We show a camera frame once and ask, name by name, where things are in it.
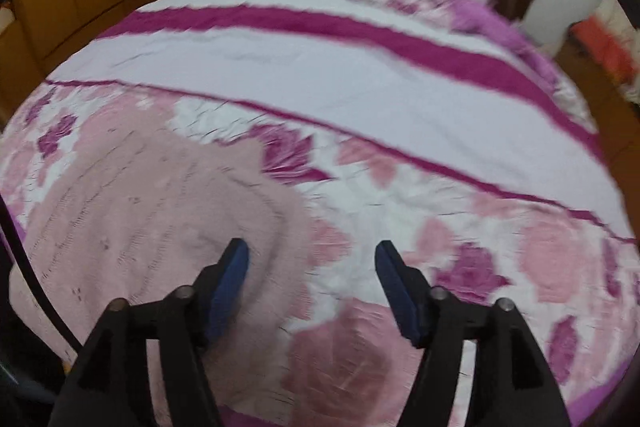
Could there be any black cable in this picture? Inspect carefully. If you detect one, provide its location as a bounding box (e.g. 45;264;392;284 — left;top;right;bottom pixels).
0;193;84;353

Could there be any orange red cloth pile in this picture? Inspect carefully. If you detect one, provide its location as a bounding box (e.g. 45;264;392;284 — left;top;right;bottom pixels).
568;15;639;86

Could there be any floral purple white bedspread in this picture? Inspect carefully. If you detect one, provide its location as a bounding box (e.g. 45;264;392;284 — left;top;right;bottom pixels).
1;0;639;426

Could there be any wooden side cabinet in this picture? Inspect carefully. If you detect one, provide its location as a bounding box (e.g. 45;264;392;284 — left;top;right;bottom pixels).
555;37;640;237

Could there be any pink fuzzy knit garment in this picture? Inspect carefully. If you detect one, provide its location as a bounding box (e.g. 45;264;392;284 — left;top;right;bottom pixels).
10;110;313;426

